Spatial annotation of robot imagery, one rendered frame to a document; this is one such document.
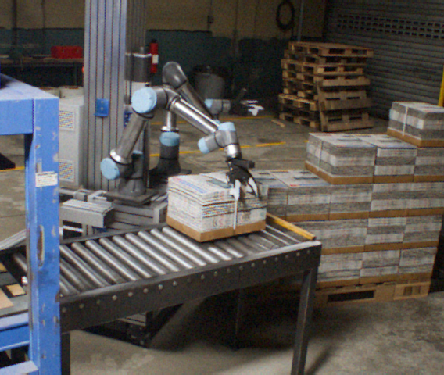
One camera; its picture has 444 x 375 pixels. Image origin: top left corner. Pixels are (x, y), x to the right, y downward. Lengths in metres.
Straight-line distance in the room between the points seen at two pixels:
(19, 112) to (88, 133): 1.85
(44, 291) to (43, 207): 0.27
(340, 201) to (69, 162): 1.63
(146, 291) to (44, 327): 0.52
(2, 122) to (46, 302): 0.57
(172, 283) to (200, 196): 0.45
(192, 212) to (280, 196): 0.98
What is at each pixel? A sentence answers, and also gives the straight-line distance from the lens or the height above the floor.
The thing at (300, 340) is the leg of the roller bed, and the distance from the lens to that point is 3.10.
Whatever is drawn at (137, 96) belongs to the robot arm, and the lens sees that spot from 2.98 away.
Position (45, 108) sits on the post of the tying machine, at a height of 1.52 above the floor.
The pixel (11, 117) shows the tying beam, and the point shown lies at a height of 1.50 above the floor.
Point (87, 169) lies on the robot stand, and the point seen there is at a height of 0.86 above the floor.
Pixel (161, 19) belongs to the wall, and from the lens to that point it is 10.70.
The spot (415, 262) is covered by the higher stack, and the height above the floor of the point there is 0.27.
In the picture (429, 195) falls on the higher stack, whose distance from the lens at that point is 4.21.
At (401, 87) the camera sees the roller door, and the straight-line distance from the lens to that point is 11.54.
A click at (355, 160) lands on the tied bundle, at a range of 3.81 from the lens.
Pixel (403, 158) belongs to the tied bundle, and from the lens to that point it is 4.01.
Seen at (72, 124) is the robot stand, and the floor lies 1.12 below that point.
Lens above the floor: 1.83
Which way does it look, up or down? 17 degrees down
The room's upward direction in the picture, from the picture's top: 5 degrees clockwise
